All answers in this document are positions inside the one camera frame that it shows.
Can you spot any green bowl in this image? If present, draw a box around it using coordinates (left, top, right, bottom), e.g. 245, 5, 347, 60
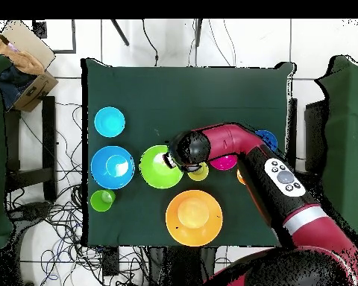
139, 144, 184, 190

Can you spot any black power strip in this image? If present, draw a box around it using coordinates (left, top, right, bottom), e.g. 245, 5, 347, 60
101, 246, 120, 276

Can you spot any tangle of floor cables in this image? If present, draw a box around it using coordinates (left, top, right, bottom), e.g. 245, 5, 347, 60
5, 101, 150, 286

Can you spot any large yellow-orange bowl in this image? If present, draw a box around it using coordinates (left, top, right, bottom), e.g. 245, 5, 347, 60
165, 189, 224, 247

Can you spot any black stool frame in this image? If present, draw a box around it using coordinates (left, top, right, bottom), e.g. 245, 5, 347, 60
4, 95, 57, 203

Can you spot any small light blue bowl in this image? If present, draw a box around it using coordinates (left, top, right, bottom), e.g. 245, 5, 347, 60
93, 106, 127, 139

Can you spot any small dark blue bowl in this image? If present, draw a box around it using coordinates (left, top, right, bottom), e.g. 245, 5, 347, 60
254, 130, 279, 151

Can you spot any pink bowl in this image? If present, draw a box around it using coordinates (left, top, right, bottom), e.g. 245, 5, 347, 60
209, 153, 239, 171

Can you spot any cardboard box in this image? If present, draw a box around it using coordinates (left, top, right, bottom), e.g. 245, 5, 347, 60
0, 19, 60, 113

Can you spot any black tripod leg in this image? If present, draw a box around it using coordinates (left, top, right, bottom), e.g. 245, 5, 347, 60
110, 19, 131, 47
194, 19, 204, 48

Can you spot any green cup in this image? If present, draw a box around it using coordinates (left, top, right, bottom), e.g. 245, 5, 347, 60
89, 188, 117, 213

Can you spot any large blue bowl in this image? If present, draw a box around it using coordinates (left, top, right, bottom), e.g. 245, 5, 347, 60
89, 144, 135, 191

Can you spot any black metal frame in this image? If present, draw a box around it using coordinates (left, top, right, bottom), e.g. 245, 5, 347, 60
31, 19, 78, 54

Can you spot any dark green tablecloth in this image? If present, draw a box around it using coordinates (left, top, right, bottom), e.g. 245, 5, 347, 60
81, 57, 296, 248

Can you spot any yellow cup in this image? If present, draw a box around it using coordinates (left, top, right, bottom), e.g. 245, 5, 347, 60
186, 162, 210, 182

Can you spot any dark blue cloth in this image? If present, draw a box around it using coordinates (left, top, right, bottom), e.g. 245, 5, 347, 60
0, 66, 38, 110

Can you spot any brown cloth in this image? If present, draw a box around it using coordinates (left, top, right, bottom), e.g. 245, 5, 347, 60
0, 31, 45, 75

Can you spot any black chair base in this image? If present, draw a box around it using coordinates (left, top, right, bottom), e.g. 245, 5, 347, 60
8, 200, 53, 227

